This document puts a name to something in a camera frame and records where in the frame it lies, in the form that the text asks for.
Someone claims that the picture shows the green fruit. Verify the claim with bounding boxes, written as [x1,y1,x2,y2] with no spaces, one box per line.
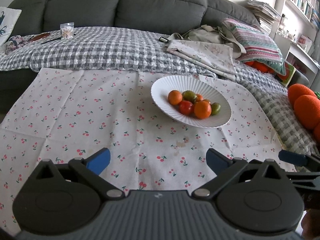
[182,90,197,103]
[211,102,221,115]

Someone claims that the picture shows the large orange mandarin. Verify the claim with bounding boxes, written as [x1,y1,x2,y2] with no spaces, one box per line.
[194,100,212,119]

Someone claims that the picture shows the red tomato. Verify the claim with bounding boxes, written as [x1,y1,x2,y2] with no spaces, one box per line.
[178,100,194,116]

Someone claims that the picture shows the person's right hand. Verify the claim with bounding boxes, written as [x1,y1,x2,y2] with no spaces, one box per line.
[301,209,320,240]

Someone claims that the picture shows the orange plush toy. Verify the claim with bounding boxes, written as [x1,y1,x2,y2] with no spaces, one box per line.
[287,83,320,144]

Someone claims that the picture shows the cherry print tablecloth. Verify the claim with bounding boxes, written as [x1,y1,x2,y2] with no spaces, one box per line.
[1,69,282,235]

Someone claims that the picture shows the white ribbed plate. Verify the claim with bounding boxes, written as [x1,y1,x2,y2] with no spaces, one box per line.
[151,75,232,129]

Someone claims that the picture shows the folded floral cloth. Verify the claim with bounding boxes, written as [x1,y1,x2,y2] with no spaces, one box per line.
[167,40,236,79]

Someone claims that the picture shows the striped colourful pillow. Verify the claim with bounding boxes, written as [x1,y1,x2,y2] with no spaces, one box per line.
[222,18,286,75]

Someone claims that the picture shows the grey checkered blanket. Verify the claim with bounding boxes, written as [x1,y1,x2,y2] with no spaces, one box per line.
[1,27,319,154]

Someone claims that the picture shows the white bookshelf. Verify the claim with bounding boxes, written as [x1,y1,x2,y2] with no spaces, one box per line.
[272,0,319,87]

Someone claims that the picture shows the beige crumpled cloth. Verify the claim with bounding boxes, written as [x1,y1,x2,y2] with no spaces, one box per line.
[164,24,247,59]

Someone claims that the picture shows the clear cotton swab box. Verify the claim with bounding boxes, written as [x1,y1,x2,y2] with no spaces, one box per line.
[60,22,74,40]

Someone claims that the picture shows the stack of magazines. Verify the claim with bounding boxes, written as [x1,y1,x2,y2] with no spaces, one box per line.
[245,0,281,35]

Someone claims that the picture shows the small black white object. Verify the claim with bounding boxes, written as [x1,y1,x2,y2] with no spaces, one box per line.
[158,36,170,43]

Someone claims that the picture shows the floral patterned pouch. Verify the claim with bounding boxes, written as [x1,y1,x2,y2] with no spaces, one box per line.
[4,35,29,55]

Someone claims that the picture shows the white bird print cushion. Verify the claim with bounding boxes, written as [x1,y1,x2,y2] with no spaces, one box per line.
[0,7,22,46]

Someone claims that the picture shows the dark grey sofa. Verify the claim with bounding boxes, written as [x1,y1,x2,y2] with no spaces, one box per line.
[0,0,261,114]

